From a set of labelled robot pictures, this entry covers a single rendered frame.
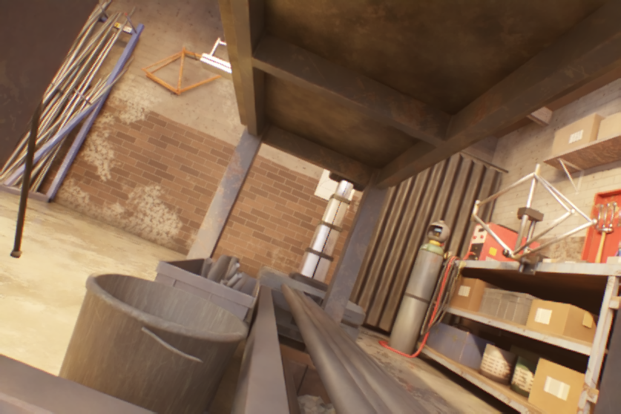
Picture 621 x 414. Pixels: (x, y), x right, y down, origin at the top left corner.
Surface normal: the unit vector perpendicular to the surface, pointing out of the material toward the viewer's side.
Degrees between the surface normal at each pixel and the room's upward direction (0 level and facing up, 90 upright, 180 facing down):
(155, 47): 90
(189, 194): 90
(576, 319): 93
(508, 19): 180
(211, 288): 90
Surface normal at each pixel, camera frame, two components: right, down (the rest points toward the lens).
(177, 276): 0.14, -0.13
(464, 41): -0.36, 0.91
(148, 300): 0.66, 0.02
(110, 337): -0.24, -0.16
